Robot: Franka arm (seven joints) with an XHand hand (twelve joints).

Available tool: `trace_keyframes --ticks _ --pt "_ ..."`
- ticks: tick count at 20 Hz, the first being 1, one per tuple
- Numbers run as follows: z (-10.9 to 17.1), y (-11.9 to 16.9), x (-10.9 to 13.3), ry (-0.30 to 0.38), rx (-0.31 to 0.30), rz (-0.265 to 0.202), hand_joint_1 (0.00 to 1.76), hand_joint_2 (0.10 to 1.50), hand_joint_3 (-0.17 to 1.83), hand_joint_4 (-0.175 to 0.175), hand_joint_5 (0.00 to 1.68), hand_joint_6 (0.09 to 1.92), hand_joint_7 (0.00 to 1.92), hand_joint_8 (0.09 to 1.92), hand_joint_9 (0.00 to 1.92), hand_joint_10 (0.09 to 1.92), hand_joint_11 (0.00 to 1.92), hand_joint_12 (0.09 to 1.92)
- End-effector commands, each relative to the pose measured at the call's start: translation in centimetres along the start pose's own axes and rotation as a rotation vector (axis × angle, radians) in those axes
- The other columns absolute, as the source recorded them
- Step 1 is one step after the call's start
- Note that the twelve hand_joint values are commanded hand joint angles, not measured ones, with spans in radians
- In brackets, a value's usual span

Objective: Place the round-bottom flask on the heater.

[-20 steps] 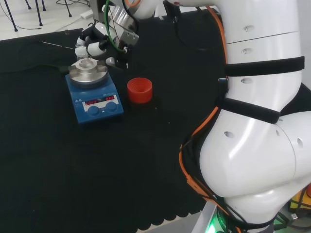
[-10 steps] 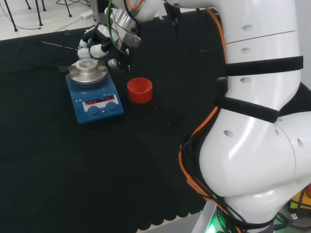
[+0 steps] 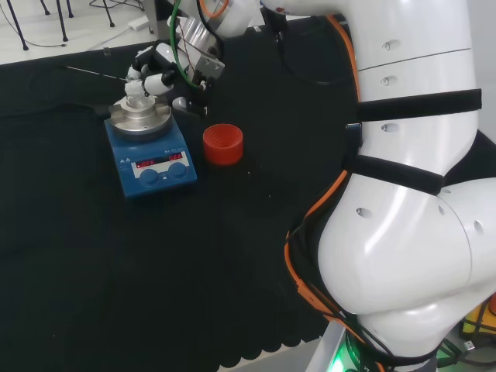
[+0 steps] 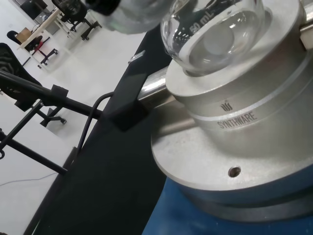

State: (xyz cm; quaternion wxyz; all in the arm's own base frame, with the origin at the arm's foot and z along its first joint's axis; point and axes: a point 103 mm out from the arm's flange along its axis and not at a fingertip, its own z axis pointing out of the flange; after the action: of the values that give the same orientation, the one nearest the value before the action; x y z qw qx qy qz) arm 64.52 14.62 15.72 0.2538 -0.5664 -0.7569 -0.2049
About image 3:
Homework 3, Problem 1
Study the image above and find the yellow stop button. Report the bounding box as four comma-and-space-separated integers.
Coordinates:
460, 290, 496, 343

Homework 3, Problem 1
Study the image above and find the thin metal rod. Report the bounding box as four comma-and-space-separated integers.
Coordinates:
60, 65, 129, 82

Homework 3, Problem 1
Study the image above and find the blue heater with steel top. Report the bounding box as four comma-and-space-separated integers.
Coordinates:
103, 96, 199, 200

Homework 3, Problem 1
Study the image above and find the black bench cloth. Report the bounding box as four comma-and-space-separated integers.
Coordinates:
0, 15, 496, 369

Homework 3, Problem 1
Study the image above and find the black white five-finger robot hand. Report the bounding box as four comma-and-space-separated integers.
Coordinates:
126, 40, 226, 118

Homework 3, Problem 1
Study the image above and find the orange robot arm cable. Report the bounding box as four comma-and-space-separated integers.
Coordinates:
284, 13, 364, 313

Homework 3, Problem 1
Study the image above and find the green robot cable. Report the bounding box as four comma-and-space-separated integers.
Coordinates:
167, 0, 203, 91

